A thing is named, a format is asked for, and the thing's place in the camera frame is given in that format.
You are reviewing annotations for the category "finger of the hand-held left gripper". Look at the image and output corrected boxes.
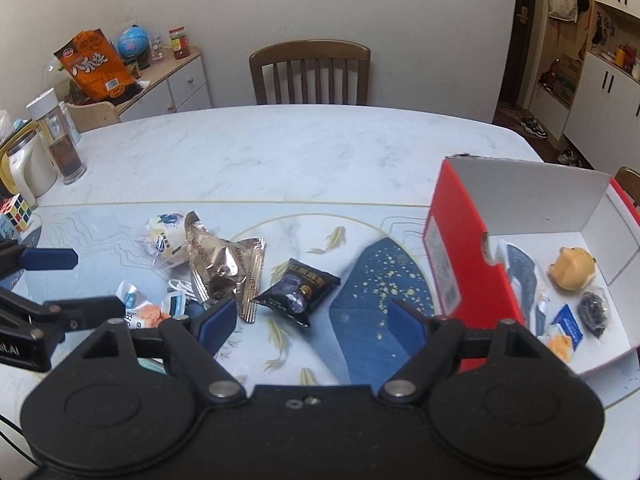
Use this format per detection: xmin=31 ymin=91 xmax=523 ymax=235
xmin=0 ymin=240 xmax=79 ymax=281
xmin=0 ymin=287 xmax=126 ymax=333

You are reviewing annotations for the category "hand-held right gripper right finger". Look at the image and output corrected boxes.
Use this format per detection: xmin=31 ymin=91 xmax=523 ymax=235
xmin=378 ymin=300 xmax=546 ymax=404

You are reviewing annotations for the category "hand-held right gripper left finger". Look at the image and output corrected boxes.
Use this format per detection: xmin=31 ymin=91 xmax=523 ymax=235
xmin=75 ymin=298 xmax=248 ymax=405

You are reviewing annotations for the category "white snack packet orange picture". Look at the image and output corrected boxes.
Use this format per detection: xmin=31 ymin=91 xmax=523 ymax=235
xmin=116 ymin=280 xmax=173 ymax=331

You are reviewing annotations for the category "bronze foil snack packet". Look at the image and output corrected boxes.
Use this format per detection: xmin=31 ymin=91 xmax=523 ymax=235
xmin=184 ymin=211 xmax=266 ymax=322

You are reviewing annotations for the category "small teal object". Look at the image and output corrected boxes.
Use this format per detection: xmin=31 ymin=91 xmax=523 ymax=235
xmin=134 ymin=357 xmax=168 ymax=376

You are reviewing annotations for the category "black snack packet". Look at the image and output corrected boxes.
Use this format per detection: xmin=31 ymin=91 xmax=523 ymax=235
xmin=251 ymin=258 xmax=342 ymax=329

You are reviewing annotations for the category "red shoe box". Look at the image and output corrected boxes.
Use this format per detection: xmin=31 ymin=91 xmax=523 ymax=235
xmin=422 ymin=154 xmax=640 ymax=378

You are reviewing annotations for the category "grey and white plastic bag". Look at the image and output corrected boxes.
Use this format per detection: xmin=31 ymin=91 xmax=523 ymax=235
xmin=497 ymin=241 xmax=551 ymax=336

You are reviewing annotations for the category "blue cracker packet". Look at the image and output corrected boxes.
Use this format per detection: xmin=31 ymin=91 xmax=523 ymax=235
xmin=542 ymin=304 xmax=585 ymax=363

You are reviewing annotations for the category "yellow squishy toy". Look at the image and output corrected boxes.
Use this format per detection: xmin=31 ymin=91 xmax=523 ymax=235
xmin=547 ymin=246 xmax=597 ymax=291

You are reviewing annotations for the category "clear packet of dark snack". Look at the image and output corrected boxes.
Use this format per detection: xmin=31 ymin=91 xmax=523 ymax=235
xmin=577 ymin=287 xmax=612 ymax=338

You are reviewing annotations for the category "white marble desktop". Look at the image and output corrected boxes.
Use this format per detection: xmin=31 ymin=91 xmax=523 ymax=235
xmin=0 ymin=104 xmax=640 ymax=480

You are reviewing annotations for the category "printed blue table mat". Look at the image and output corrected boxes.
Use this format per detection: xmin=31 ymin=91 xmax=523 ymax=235
xmin=0 ymin=202 xmax=640 ymax=411

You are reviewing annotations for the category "small white blue sachet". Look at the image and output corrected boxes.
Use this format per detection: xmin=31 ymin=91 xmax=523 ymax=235
xmin=160 ymin=291 xmax=190 ymax=317

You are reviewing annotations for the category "colourful puzzle cube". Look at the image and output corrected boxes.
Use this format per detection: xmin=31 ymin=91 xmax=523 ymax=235
xmin=0 ymin=192 xmax=35 ymax=233

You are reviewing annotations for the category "white electric kettle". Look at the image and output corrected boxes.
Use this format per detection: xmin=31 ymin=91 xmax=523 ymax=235
xmin=0 ymin=127 xmax=58 ymax=201

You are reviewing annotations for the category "bread in clear wrapper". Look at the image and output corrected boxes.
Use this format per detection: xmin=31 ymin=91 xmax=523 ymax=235
xmin=145 ymin=212 xmax=193 ymax=268

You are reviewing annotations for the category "glass bottle with white lid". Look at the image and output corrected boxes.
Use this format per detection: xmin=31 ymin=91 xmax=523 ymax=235
xmin=26 ymin=88 xmax=88 ymax=185

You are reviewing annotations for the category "small beige wooden chair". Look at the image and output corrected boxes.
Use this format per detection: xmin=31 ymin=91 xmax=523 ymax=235
xmin=65 ymin=101 xmax=121 ymax=133

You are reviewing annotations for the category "orange snack bag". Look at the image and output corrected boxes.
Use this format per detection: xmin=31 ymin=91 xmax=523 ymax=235
xmin=54 ymin=28 xmax=135 ymax=103

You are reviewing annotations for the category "white low cabinet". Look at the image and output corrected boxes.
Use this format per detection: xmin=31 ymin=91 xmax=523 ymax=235
xmin=117 ymin=46 xmax=213 ymax=123

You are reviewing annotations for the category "blue globe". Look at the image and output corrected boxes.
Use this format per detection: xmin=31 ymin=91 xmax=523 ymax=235
xmin=117 ymin=25 xmax=149 ymax=61

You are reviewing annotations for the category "dark sneakers pair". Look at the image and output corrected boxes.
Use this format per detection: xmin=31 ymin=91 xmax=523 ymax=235
xmin=520 ymin=117 xmax=551 ymax=138

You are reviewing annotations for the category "red lidded jar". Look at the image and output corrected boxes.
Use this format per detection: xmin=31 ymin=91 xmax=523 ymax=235
xmin=168 ymin=27 xmax=191 ymax=60

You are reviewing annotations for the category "brown wooden chair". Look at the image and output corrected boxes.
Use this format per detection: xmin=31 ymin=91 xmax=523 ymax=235
xmin=249 ymin=40 xmax=372 ymax=107
xmin=614 ymin=166 xmax=640 ymax=208

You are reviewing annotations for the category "dark wooden door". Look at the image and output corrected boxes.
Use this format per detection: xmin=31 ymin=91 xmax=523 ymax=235
xmin=492 ymin=0 xmax=553 ymax=123

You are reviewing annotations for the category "white cupboard unit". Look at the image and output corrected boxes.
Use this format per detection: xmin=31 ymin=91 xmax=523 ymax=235
xmin=535 ymin=0 xmax=640 ymax=171

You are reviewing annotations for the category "white tote bag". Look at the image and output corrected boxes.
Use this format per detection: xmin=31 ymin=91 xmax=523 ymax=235
xmin=547 ymin=0 xmax=581 ymax=23

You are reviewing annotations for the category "white cable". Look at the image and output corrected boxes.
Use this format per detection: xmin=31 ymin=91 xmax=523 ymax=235
xmin=167 ymin=279 xmax=206 ymax=306

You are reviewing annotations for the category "black cable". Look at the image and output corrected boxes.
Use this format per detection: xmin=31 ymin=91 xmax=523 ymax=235
xmin=0 ymin=415 xmax=36 ymax=467

